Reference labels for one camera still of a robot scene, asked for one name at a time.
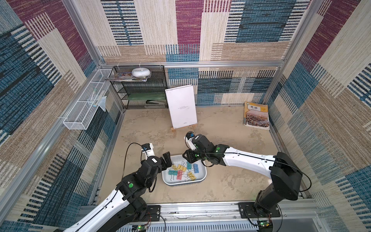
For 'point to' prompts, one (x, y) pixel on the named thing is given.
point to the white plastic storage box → (171, 180)
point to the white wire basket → (80, 116)
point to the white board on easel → (182, 107)
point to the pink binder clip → (179, 175)
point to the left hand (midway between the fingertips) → (163, 154)
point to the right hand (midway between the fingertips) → (183, 153)
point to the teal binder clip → (189, 166)
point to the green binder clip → (172, 172)
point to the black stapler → (154, 102)
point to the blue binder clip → (195, 168)
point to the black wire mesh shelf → (149, 94)
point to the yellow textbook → (256, 116)
